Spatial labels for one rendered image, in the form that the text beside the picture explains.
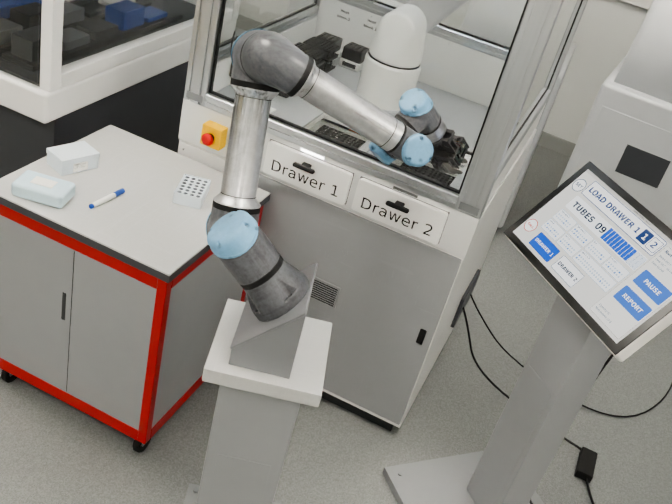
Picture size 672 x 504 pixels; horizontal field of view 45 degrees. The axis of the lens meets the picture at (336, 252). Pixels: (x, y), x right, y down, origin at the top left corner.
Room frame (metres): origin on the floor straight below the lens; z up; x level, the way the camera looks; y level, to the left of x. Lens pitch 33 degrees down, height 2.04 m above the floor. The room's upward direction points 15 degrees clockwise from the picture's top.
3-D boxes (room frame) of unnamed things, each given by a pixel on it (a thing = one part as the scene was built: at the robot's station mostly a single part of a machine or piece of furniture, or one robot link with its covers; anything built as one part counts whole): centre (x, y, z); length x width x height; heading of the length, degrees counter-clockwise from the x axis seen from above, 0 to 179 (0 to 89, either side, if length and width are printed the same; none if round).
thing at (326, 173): (2.23, 0.15, 0.87); 0.29 x 0.02 x 0.11; 75
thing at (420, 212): (2.15, -0.15, 0.87); 0.29 x 0.02 x 0.11; 75
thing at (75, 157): (2.09, 0.84, 0.79); 0.13 x 0.09 x 0.05; 145
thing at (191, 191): (2.09, 0.47, 0.78); 0.12 x 0.08 x 0.04; 3
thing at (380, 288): (2.68, -0.02, 0.40); 1.03 x 0.95 x 0.80; 75
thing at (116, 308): (2.05, 0.63, 0.38); 0.62 x 0.58 x 0.76; 75
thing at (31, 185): (1.89, 0.84, 0.78); 0.15 x 0.10 x 0.04; 88
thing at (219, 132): (2.30, 0.48, 0.88); 0.07 x 0.05 x 0.07; 75
